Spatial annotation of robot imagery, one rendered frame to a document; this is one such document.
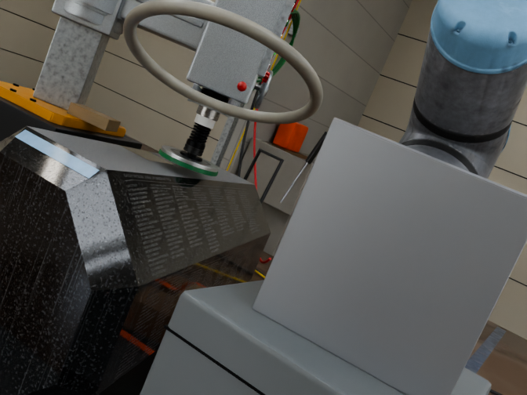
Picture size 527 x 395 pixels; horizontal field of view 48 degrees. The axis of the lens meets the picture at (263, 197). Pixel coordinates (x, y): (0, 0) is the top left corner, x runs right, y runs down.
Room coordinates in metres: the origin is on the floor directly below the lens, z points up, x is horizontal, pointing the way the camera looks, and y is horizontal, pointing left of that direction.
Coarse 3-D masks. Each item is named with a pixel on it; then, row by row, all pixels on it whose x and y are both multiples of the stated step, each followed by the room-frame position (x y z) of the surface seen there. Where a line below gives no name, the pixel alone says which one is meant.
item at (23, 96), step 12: (0, 84) 2.53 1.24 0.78; (12, 84) 2.68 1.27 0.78; (12, 96) 2.44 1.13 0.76; (24, 96) 2.46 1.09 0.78; (24, 108) 2.41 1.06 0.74; (36, 108) 2.39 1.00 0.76; (48, 108) 2.41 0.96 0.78; (60, 108) 2.56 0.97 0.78; (48, 120) 2.36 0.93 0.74; (60, 120) 2.37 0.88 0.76; (72, 120) 2.42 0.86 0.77; (108, 132) 2.65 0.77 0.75; (120, 132) 2.73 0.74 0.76
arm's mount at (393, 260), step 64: (320, 192) 0.82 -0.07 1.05; (384, 192) 0.79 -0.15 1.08; (448, 192) 0.76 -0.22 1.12; (512, 192) 0.74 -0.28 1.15; (320, 256) 0.80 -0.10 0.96; (384, 256) 0.78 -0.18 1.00; (448, 256) 0.75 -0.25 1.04; (512, 256) 0.73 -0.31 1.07; (320, 320) 0.79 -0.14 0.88; (384, 320) 0.77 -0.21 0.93; (448, 320) 0.74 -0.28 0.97; (448, 384) 0.73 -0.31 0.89
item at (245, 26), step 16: (160, 0) 1.22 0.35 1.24; (176, 0) 1.20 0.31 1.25; (128, 16) 1.30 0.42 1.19; (144, 16) 1.26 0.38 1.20; (192, 16) 1.20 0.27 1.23; (208, 16) 1.18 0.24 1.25; (224, 16) 1.17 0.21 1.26; (240, 16) 1.18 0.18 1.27; (128, 32) 1.35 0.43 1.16; (240, 32) 1.19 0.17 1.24; (256, 32) 1.18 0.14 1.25; (272, 32) 1.20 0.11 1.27; (272, 48) 1.21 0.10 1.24; (288, 48) 1.22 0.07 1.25; (144, 64) 1.49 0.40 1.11; (304, 64) 1.25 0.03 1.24; (160, 80) 1.54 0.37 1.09; (176, 80) 1.57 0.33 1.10; (304, 80) 1.29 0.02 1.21; (192, 96) 1.59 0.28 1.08; (208, 96) 1.60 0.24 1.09; (320, 96) 1.35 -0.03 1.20; (224, 112) 1.60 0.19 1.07; (240, 112) 1.59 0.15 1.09; (256, 112) 1.58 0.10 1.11; (288, 112) 1.52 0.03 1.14; (304, 112) 1.44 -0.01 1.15
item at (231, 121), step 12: (300, 0) 4.87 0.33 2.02; (276, 72) 4.87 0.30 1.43; (252, 108) 4.72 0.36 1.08; (228, 120) 4.65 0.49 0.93; (228, 132) 4.63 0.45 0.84; (216, 156) 4.64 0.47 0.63; (240, 156) 4.62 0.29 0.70; (228, 168) 4.79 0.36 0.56; (240, 168) 4.59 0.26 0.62; (264, 276) 4.11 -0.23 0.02
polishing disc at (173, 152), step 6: (162, 150) 2.00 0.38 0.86; (168, 150) 1.97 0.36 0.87; (174, 150) 2.04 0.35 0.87; (180, 150) 2.11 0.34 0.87; (174, 156) 1.95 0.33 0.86; (180, 156) 1.97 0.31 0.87; (186, 162) 1.95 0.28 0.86; (192, 162) 1.95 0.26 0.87; (198, 162) 2.00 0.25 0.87; (204, 162) 2.06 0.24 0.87; (210, 162) 2.13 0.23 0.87; (204, 168) 1.97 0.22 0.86; (210, 168) 1.99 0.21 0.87; (216, 168) 2.05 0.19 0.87
